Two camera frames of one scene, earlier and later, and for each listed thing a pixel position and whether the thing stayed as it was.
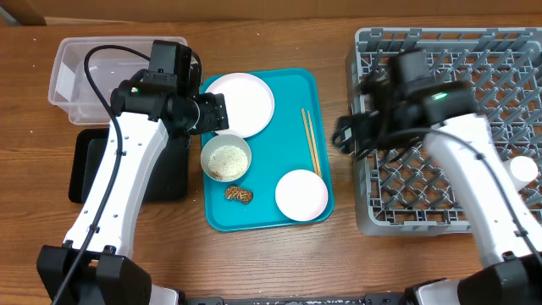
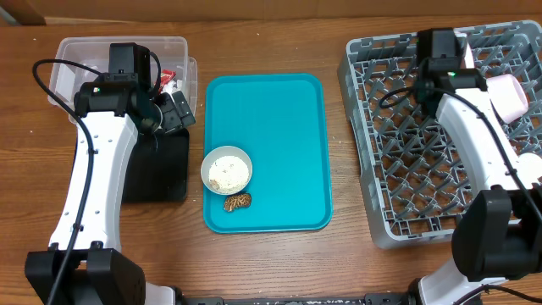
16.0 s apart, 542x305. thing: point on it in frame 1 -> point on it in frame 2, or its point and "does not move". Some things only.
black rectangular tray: (169, 181) does not move
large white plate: (250, 103) -> (468, 58)
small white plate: (301, 195) -> (507, 96)
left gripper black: (216, 116) -> (176, 119)
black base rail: (368, 300) does not move
